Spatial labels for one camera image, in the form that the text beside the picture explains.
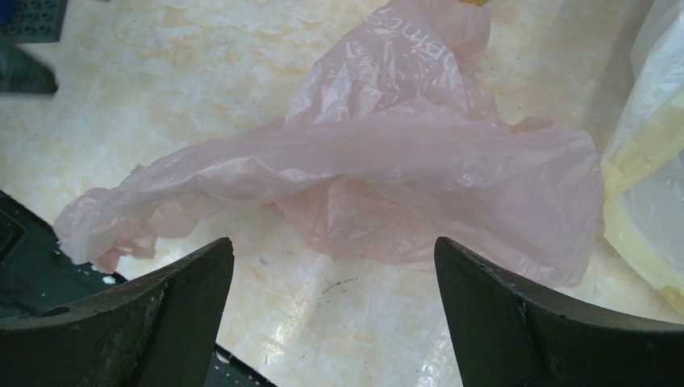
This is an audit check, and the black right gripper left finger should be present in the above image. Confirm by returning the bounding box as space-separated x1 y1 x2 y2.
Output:
1 238 234 386

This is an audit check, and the pink plastic trash bag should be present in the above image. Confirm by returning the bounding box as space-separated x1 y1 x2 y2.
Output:
54 1 603 286

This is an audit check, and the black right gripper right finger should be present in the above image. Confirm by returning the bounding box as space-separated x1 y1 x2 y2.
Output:
434 237 683 386

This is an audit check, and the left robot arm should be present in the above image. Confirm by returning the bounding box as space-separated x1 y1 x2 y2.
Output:
1 43 59 95

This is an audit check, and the large yellow translucent bag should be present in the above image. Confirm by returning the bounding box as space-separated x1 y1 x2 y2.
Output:
601 1 683 312

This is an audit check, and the yellow plastic trash bin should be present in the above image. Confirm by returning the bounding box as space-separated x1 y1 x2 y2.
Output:
460 0 487 6

